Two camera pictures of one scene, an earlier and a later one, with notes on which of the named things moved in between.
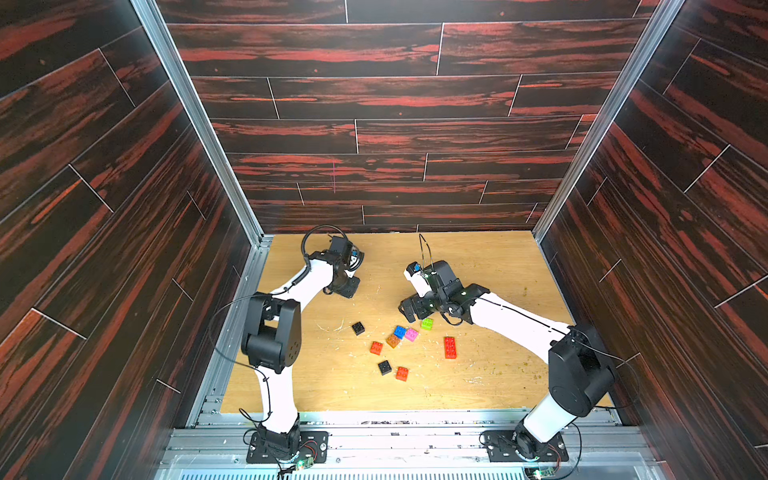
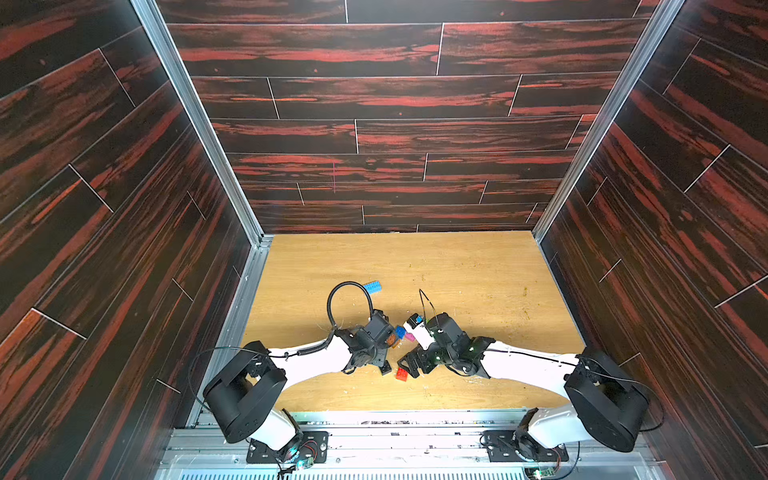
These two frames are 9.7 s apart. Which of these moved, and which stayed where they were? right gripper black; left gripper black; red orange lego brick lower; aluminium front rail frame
Moved: right gripper black; left gripper black
Stayed: aluminium front rail frame; red orange lego brick lower
